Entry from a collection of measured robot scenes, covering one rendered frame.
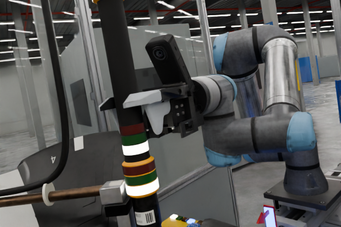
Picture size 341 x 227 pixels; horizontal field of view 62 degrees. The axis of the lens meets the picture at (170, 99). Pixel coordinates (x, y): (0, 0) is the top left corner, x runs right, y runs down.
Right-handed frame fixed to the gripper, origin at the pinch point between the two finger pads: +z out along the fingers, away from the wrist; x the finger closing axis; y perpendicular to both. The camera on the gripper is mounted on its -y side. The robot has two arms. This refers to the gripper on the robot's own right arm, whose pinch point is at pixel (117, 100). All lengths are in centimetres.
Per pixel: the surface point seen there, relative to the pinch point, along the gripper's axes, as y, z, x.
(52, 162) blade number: 9.5, -3.6, 21.4
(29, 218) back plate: 22.3, -5.1, 35.3
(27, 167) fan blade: 9.6, -1.2, 25.5
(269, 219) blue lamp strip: 32.7, -35.7, -6.2
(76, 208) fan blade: 15.9, -0.7, 13.1
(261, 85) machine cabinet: 23, -454, 101
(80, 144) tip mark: 7.3, -8.1, 18.6
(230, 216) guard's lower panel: 86, -134, 48
